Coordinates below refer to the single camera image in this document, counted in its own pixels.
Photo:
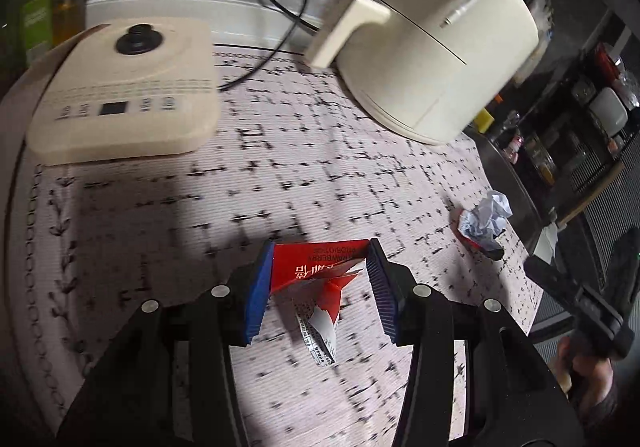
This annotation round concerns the patterned grey table mat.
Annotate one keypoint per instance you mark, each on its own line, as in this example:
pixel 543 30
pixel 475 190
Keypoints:
pixel 280 187

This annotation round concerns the cream induction cooker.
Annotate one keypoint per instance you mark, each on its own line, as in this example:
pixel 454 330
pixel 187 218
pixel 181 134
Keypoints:
pixel 125 92

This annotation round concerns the person's right hand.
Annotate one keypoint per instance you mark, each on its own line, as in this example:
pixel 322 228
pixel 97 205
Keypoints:
pixel 585 367

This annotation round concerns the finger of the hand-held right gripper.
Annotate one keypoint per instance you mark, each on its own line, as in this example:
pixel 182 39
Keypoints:
pixel 550 279

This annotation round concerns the small pink bottle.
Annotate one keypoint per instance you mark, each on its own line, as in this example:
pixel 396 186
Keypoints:
pixel 515 147

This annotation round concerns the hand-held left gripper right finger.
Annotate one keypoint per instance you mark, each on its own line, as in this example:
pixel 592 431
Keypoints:
pixel 384 299

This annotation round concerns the dark dish rack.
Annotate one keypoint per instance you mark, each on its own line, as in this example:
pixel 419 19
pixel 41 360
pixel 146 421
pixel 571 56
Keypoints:
pixel 595 117

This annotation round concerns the wooden cutting board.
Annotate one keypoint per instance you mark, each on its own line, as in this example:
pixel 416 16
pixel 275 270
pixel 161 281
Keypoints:
pixel 590 202

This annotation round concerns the cream electric kettle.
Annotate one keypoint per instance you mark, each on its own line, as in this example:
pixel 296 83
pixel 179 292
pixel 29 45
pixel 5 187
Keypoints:
pixel 430 44

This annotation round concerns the red white carton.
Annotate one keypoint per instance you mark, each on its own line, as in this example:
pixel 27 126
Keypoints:
pixel 305 269

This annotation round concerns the steel sink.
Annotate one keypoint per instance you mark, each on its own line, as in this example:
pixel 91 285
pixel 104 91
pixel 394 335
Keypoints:
pixel 502 177

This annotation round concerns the crumpled white blue wrapper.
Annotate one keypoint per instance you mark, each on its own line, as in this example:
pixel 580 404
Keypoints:
pixel 484 224

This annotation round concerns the person's right forearm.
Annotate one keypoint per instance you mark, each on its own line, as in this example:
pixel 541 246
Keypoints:
pixel 602 409

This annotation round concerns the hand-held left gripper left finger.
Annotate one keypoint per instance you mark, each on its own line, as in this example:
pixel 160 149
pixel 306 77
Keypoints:
pixel 257 299

